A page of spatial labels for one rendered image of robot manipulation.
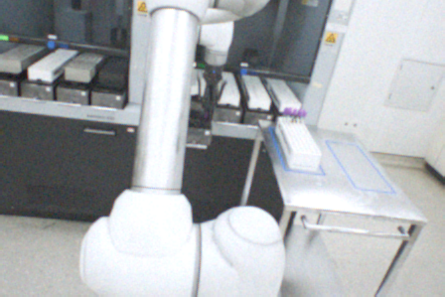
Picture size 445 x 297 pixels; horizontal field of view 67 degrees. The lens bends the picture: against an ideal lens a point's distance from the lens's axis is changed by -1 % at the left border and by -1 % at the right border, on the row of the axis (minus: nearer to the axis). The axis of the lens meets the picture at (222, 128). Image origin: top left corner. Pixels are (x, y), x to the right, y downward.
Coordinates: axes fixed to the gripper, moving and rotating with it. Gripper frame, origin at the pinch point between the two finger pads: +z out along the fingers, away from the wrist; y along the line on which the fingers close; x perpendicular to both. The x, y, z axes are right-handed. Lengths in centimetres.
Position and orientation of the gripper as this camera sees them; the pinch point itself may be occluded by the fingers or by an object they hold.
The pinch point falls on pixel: (207, 108)
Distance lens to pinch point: 147.4
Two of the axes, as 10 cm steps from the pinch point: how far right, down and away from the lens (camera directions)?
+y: -9.9, -1.2, -1.3
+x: 0.6, 4.3, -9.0
